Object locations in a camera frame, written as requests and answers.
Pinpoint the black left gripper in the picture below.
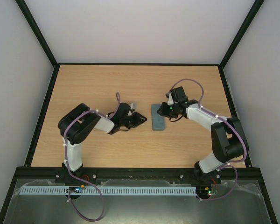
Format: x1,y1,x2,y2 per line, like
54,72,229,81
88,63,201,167
120,112,147,128

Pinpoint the grey-green glasses case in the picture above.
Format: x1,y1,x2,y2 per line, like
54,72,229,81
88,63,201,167
151,104,166,131

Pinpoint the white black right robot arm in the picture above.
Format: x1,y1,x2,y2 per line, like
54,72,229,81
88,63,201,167
157,87,248,183

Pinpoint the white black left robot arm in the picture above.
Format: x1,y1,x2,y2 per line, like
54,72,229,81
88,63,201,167
58,103,147,183

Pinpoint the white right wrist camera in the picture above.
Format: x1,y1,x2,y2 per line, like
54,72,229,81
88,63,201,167
166,91,174,105

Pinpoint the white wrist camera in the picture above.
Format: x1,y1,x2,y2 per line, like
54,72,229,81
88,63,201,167
166,91,174,105
128,103,137,116

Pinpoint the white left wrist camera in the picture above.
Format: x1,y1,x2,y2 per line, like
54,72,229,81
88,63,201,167
128,103,137,116

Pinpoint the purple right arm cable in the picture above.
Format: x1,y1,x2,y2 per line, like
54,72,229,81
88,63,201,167
171,78,248,202

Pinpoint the black front mounting rail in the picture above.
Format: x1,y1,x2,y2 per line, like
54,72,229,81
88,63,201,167
14,166,262,185

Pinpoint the light blue slotted cable duct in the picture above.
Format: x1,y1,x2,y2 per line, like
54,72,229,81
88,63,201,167
19,186,196,196

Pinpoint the black frame corner post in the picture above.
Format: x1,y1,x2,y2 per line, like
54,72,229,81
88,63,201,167
219,0,265,68

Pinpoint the black left rear frame post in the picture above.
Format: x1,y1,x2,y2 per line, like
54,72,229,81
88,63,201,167
15,0,59,68

